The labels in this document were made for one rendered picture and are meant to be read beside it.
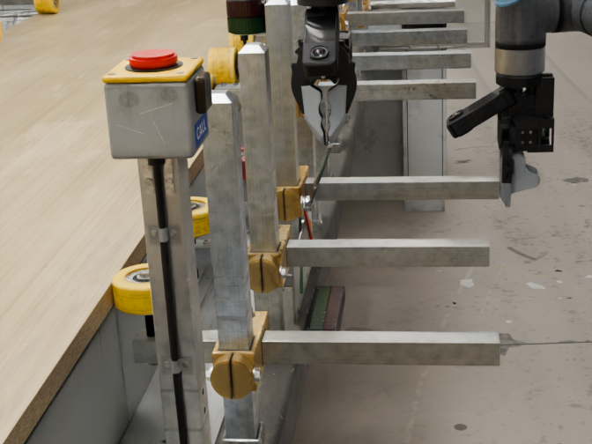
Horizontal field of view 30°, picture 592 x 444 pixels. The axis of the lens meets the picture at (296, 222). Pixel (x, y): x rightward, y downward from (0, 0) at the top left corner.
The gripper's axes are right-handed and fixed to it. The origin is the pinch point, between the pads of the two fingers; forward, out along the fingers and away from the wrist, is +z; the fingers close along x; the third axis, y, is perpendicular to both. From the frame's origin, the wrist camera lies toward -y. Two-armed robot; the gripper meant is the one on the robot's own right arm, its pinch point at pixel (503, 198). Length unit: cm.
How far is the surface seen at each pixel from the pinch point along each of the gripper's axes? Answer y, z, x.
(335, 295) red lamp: -26.3, 12.5, -9.7
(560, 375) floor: 22, 83, 97
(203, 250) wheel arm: -43, -2, -27
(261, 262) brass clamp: -33.9, -2.4, -32.6
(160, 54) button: -33, -40, -81
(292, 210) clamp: -32.5, -1.3, -8.5
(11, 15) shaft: -155, 1, 200
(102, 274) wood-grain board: -51, -7, -48
